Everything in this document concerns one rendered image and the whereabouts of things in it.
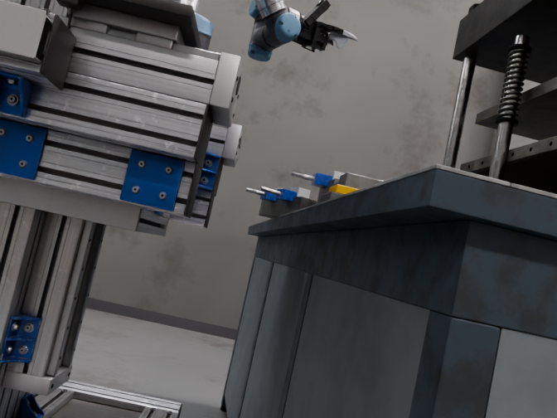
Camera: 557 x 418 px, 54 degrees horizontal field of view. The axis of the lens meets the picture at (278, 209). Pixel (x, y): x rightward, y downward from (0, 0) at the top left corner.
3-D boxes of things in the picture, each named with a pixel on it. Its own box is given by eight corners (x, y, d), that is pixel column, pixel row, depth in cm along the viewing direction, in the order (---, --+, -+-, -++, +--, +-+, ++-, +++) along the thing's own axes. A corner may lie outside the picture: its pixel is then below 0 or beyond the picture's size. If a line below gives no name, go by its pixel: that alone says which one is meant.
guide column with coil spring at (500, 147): (457, 364, 202) (520, 33, 214) (450, 361, 208) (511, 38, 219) (471, 366, 203) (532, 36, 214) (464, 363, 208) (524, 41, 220)
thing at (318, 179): (290, 183, 126) (295, 161, 127) (287, 185, 131) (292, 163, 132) (344, 196, 128) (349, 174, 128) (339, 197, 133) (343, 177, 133)
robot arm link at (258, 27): (258, 47, 161) (265, 12, 162) (241, 55, 171) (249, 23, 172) (280, 57, 165) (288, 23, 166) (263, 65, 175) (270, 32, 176)
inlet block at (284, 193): (262, 198, 139) (267, 177, 140) (254, 198, 144) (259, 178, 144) (306, 210, 145) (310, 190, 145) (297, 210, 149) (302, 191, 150)
